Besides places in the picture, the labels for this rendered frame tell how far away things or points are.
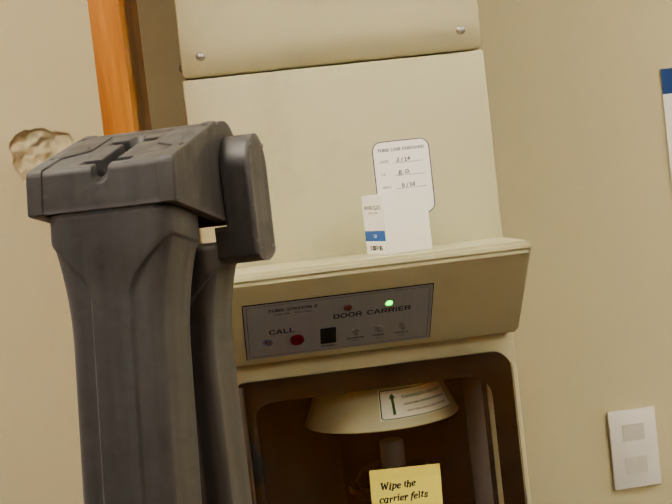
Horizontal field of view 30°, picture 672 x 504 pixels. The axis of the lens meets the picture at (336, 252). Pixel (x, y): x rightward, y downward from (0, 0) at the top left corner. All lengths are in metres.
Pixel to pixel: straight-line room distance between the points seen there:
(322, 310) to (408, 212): 0.13
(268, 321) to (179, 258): 0.64
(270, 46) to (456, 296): 0.32
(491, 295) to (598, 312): 0.58
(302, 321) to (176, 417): 0.66
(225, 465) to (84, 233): 0.16
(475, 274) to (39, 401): 0.75
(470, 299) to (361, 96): 0.24
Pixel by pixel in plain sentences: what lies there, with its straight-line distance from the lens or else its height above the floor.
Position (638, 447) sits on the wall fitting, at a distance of 1.88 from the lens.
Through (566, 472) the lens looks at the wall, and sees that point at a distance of 1.86.
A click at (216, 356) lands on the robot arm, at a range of 0.68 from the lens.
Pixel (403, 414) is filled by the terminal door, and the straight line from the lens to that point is 1.34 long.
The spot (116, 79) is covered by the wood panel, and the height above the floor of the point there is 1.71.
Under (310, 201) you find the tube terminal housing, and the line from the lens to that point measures 1.32.
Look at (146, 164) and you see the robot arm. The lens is 0.60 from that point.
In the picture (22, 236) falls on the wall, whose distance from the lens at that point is 1.77.
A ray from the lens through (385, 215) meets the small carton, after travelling 1.24.
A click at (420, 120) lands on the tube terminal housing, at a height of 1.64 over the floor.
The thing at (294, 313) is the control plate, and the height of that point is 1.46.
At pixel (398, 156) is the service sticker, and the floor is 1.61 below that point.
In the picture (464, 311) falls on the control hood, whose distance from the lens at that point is 1.29.
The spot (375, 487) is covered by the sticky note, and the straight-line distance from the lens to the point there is 1.35.
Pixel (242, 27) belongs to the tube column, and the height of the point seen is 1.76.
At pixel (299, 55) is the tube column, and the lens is 1.33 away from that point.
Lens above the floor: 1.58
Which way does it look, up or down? 3 degrees down
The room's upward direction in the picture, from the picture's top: 6 degrees counter-clockwise
